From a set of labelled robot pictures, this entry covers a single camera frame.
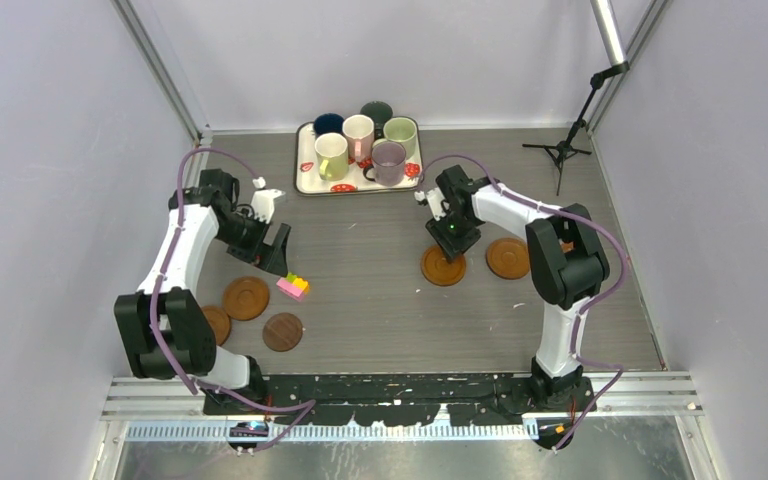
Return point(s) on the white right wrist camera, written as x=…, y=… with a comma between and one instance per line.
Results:
x=433, y=199

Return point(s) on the purple mug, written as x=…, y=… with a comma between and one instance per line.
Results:
x=387, y=164

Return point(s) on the pink mug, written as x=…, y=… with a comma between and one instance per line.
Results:
x=359, y=131

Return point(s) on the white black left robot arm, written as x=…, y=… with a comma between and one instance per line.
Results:
x=164, y=331

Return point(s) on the dark green mug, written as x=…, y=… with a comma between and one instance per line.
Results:
x=380, y=113

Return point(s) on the light green mug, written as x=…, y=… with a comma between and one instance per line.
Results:
x=332, y=153

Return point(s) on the white strawberry print tray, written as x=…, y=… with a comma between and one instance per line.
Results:
x=308, y=182

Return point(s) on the dark blue mug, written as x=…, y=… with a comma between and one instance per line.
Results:
x=328, y=123

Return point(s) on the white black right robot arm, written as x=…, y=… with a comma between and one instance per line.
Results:
x=568, y=265

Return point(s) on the large brown wooden coaster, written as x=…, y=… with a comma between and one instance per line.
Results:
x=438, y=270

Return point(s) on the black tripod stand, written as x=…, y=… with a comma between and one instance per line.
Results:
x=564, y=150

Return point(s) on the pink green yellow toy block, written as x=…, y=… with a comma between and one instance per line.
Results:
x=293, y=286

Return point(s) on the dark brown wooden coaster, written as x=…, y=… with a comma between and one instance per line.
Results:
x=282, y=332

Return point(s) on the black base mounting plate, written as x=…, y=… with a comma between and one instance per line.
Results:
x=400, y=400

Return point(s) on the pale green mug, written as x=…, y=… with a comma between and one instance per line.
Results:
x=404, y=131

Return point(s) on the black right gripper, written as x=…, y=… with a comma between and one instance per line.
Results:
x=452, y=244

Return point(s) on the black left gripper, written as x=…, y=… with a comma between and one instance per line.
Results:
x=271, y=258

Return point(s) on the silver pole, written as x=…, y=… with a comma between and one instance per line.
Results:
x=607, y=25

